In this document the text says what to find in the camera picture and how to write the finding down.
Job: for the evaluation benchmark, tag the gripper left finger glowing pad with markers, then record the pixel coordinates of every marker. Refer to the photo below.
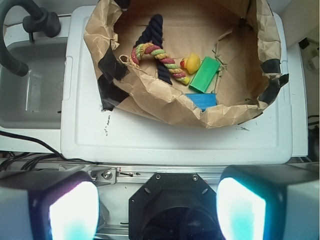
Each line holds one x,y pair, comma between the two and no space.
48,205

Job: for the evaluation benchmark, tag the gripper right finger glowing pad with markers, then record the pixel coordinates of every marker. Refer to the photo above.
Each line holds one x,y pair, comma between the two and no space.
269,202

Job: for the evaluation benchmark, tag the yellow rubber duck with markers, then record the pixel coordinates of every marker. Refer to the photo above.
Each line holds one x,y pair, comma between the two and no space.
191,63

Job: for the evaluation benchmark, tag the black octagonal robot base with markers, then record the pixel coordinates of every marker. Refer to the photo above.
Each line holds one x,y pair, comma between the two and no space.
174,206

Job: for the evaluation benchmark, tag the white plastic bin lid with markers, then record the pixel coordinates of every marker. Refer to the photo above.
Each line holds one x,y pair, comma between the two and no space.
120,137

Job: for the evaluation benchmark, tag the grey toy sink basin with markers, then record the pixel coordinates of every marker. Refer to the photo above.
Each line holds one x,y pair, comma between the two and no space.
34,101

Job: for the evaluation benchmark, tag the blue rectangular block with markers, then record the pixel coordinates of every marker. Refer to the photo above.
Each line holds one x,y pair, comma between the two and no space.
203,100

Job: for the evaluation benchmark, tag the green rectangular block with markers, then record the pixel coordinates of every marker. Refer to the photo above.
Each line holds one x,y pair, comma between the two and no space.
205,74

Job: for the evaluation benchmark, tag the crumpled brown paper bag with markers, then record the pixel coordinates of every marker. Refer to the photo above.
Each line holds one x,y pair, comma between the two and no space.
241,35

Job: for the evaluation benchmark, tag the dark grey toy faucet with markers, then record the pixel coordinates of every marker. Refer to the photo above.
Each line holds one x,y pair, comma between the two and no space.
38,20

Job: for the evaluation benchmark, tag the multicolour braided rope toy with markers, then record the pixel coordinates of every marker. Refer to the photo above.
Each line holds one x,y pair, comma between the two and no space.
160,54

